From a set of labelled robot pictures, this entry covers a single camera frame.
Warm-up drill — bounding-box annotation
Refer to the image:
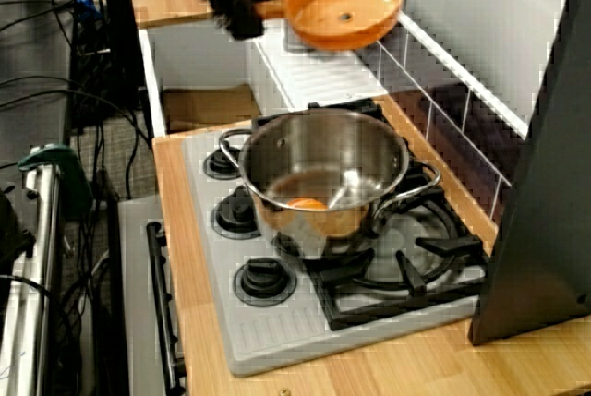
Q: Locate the white toy oven front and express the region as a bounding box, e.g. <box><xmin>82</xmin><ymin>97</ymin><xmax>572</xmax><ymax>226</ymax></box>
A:
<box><xmin>117</xmin><ymin>195</ymin><xmax>186</xmax><ymax>396</ymax></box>

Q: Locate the wooden stove countertop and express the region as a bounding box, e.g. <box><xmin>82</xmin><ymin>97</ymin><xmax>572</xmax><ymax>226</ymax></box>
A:
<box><xmin>151</xmin><ymin>93</ymin><xmax>591</xmax><ymax>396</ymax></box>

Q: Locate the black computer tower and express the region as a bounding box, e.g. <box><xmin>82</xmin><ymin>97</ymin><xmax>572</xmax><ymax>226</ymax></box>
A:
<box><xmin>102</xmin><ymin>0</ymin><xmax>149</xmax><ymax>125</ymax></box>

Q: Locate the white toy sink basin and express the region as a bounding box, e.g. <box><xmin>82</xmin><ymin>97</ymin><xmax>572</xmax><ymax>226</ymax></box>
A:
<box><xmin>138</xmin><ymin>21</ymin><xmax>387</xmax><ymax>137</ymax></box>

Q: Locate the black slanted panel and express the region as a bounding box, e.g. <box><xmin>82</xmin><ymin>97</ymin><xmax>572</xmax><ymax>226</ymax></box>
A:
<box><xmin>468</xmin><ymin>0</ymin><xmax>591</xmax><ymax>346</ymax></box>

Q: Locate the black burner grate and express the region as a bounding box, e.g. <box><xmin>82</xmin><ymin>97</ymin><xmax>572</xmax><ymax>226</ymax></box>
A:
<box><xmin>251</xmin><ymin>96</ymin><xmax>490</xmax><ymax>332</ymax></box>

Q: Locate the orange plastic frying pan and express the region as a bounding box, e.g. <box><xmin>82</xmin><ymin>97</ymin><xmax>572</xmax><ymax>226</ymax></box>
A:
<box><xmin>251</xmin><ymin>0</ymin><xmax>406</xmax><ymax>52</ymax></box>

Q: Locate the black stove knob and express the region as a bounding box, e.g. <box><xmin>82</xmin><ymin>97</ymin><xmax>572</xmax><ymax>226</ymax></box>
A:
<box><xmin>211</xmin><ymin>186</ymin><xmax>262</xmax><ymax>241</ymax></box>
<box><xmin>232</xmin><ymin>256</ymin><xmax>299</xmax><ymax>308</ymax></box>
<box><xmin>204</xmin><ymin>146</ymin><xmax>244</xmax><ymax>181</ymax></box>

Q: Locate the grey stove top panel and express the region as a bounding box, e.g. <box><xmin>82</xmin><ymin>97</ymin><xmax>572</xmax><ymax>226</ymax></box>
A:
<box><xmin>182</xmin><ymin>130</ymin><xmax>486</xmax><ymax>378</ymax></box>

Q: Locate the black oven door handle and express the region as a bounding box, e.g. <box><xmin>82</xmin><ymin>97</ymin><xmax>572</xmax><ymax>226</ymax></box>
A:
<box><xmin>146</xmin><ymin>221</ymin><xmax>186</xmax><ymax>392</ymax></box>

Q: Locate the black cable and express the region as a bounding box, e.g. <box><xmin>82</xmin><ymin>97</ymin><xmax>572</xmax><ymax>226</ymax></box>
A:
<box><xmin>0</xmin><ymin>89</ymin><xmax>142</xmax><ymax>201</ymax></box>
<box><xmin>0</xmin><ymin>273</ymin><xmax>70</xmax><ymax>396</ymax></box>

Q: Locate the stainless steel pot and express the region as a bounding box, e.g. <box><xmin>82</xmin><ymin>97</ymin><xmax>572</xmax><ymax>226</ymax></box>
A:
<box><xmin>219</xmin><ymin>108</ymin><xmax>443</xmax><ymax>261</ymax></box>

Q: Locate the aluminium frame rail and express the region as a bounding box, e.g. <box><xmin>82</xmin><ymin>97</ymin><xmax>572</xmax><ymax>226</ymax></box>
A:
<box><xmin>0</xmin><ymin>146</ymin><xmax>64</xmax><ymax>396</ymax></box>

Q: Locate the green clamp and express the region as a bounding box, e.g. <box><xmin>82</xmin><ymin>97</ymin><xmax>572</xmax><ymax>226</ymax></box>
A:
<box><xmin>17</xmin><ymin>144</ymin><xmax>93</xmax><ymax>220</ymax></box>

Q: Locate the dark tile backsplash panel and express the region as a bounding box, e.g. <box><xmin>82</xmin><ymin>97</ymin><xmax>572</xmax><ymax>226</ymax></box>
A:
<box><xmin>359</xmin><ymin>10</ymin><xmax>530</xmax><ymax>226</ymax></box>

